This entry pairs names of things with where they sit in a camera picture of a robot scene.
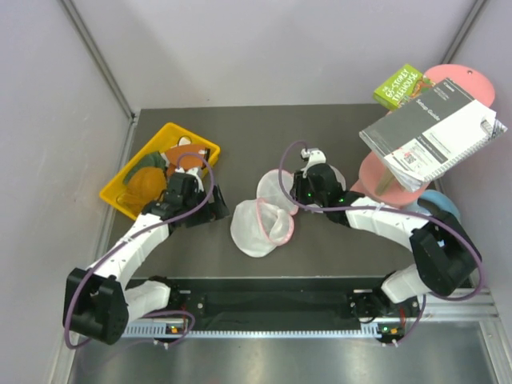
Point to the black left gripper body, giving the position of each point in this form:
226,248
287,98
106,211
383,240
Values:
204,217

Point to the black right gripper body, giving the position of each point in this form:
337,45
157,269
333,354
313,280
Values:
305,192

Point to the pink-zippered round laundry bag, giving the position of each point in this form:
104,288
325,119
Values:
266,222

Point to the mustard yellow lace bra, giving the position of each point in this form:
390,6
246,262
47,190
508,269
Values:
142,187

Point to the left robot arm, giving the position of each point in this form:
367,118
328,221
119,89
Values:
98,302

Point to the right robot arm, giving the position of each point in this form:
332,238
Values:
444,256

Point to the white mesh laundry bag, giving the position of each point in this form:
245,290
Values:
339,178

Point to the orange bra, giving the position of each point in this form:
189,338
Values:
186,156

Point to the green bra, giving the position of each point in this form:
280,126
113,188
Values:
154,159

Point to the pink tiered stand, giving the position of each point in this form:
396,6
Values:
376,181

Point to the yellow plastic tray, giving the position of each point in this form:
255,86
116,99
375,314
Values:
167,136

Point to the green treehouse book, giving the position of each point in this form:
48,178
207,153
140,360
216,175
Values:
405,84

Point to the blue headphones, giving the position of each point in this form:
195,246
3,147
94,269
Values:
430,198

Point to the grey setup guide booklet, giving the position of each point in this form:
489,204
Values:
432,133

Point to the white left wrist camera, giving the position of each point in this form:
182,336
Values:
195,172

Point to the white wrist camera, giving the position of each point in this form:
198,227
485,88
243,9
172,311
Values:
312,157
195,172

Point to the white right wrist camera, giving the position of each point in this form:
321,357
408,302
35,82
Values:
312,157

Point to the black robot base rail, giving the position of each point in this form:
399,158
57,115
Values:
284,304

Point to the grey aluminium corner post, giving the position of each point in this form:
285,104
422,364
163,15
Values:
78,23

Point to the right aluminium corner post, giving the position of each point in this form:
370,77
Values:
463,31

